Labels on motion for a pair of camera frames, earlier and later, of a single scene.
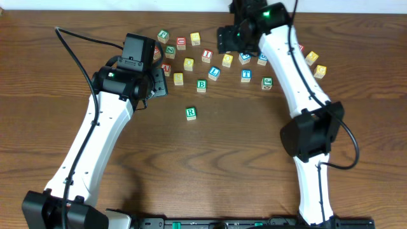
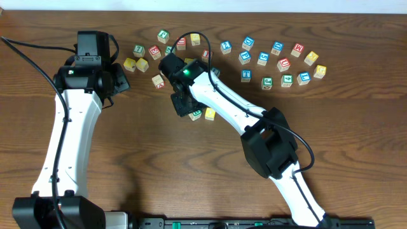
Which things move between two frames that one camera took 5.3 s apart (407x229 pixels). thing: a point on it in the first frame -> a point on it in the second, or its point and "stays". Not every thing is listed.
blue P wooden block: (244, 58) stays
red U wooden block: (181, 43) stays
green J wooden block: (163, 35) stays
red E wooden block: (157, 53) stays
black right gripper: (226, 40) -> (180, 109)
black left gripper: (160, 83) -> (120, 81)
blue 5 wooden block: (262, 59) stays
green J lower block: (267, 83) stays
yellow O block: (227, 60) -> (210, 114)
